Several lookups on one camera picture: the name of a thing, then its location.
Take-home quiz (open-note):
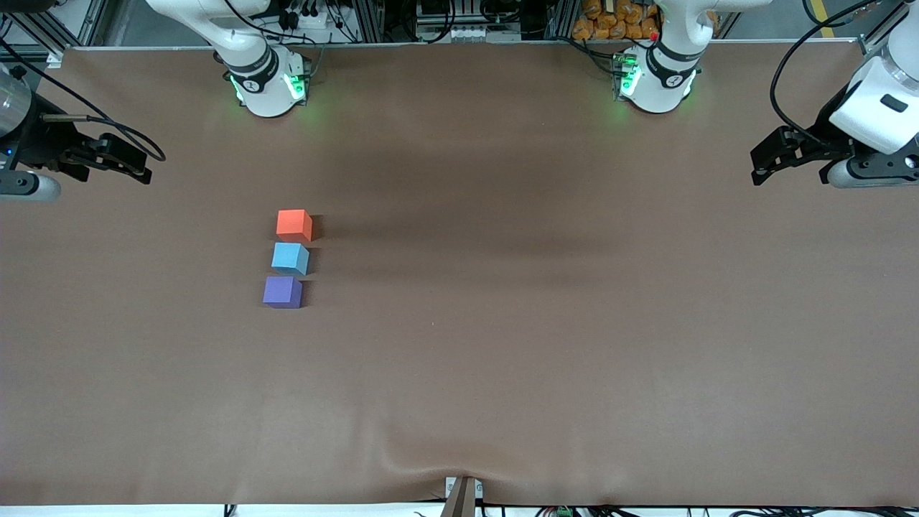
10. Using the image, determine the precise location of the blue foam block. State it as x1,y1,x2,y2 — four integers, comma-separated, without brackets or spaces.
271,242,310,276

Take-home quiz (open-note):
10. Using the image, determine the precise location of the orange foam block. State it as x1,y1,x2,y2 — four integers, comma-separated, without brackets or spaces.
276,209,314,243

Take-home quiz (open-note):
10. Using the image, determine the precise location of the purple foam block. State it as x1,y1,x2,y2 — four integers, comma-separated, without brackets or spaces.
263,276,304,309

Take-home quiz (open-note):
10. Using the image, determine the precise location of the orange packaged items pile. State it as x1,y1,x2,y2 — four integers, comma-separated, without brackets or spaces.
572,0,661,41

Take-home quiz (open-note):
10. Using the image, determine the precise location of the brown table mat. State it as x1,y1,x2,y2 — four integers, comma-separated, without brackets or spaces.
0,42,919,508

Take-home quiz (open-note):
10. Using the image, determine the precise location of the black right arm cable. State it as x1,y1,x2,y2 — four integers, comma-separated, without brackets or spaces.
0,36,167,162

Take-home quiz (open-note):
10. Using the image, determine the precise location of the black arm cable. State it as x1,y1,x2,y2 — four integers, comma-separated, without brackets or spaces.
770,0,884,152
0,36,167,162

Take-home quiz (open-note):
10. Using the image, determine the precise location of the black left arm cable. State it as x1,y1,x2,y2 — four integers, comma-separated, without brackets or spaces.
770,0,884,152

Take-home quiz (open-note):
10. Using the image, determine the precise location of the aluminium frame profile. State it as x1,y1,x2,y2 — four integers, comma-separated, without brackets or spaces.
0,0,108,55

